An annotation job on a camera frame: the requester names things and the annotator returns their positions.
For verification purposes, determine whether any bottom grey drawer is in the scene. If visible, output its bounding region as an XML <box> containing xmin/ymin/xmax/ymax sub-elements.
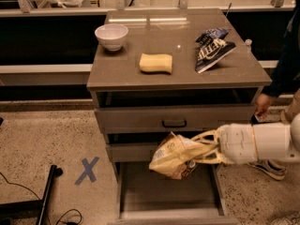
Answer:
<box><xmin>107</xmin><ymin>162</ymin><xmax>238</xmax><ymax>225</ymax></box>

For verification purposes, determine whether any white bowl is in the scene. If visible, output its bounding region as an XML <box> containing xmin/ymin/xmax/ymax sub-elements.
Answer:
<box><xmin>95</xmin><ymin>23</ymin><xmax>128</xmax><ymax>52</ymax></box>

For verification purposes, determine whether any brown chip bag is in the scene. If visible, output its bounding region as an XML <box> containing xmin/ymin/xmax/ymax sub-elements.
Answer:
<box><xmin>149</xmin><ymin>132</ymin><xmax>218</xmax><ymax>180</ymax></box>

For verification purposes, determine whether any yellow sponge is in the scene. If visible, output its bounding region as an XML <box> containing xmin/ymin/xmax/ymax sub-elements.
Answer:
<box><xmin>139</xmin><ymin>53</ymin><xmax>173</xmax><ymax>73</ymax></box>

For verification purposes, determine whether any black stand leg left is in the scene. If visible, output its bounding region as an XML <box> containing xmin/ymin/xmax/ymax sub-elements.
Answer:
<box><xmin>0</xmin><ymin>165</ymin><xmax>63</xmax><ymax>225</ymax></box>

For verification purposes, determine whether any middle grey drawer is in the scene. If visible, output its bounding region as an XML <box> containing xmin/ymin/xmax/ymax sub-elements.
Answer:
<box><xmin>105</xmin><ymin>132</ymin><xmax>169</xmax><ymax>163</ymax></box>

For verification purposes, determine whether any grey drawer cabinet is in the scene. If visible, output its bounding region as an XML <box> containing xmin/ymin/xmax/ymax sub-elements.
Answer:
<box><xmin>86</xmin><ymin>8</ymin><xmax>273</xmax><ymax>225</ymax></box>

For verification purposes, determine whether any small clear bottle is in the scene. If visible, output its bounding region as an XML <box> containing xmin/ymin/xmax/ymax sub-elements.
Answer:
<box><xmin>245</xmin><ymin>38</ymin><xmax>252</xmax><ymax>52</ymax></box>

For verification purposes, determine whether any grey drawer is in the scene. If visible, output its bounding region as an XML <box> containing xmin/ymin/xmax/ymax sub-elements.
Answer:
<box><xmin>95</xmin><ymin>105</ymin><xmax>254</xmax><ymax>134</ymax></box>
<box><xmin>105</xmin><ymin>132</ymin><xmax>169</xmax><ymax>163</ymax></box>
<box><xmin>107</xmin><ymin>162</ymin><xmax>238</xmax><ymax>225</ymax></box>

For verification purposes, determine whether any black floor cable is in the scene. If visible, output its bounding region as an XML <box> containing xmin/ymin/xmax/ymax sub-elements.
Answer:
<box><xmin>0</xmin><ymin>171</ymin><xmax>83</xmax><ymax>225</ymax></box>

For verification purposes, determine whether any top grey drawer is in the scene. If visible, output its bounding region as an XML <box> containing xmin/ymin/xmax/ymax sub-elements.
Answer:
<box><xmin>95</xmin><ymin>105</ymin><xmax>254</xmax><ymax>134</ymax></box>

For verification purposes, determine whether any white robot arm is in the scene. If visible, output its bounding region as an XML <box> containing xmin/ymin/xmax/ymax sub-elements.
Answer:
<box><xmin>194</xmin><ymin>114</ymin><xmax>300</xmax><ymax>164</ymax></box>

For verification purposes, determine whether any dark sleeve forearm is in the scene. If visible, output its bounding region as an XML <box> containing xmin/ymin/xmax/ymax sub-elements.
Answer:
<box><xmin>262</xmin><ymin>0</ymin><xmax>300</xmax><ymax>98</ymax></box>

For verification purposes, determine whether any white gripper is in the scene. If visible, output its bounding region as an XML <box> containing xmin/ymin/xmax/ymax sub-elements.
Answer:
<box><xmin>191</xmin><ymin>124</ymin><xmax>258</xmax><ymax>164</ymax></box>

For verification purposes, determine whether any blue chip bag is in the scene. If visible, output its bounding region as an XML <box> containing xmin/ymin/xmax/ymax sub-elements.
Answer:
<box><xmin>195</xmin><ymin>28</ymin><xmax>236</xmax><ymax>73</ymax></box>

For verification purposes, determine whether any blue tape cross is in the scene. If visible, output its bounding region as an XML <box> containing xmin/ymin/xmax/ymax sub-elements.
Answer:
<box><xmin>75</xmin><ymin>157</ymin><xmax>99</xmax><ymax>186</ymax></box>

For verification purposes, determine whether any white sneaker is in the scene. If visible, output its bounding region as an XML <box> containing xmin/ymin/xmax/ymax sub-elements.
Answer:
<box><xmin>248</xmin><ymin>159</ymin><xmax>287</xmax><ymax>181</ymax></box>

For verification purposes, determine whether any person's hand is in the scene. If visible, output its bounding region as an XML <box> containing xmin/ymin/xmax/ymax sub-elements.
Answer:
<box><xmin>255</xmin><ymin>93</ymin><xmax>274</xmax><ymax>117</ymax></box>

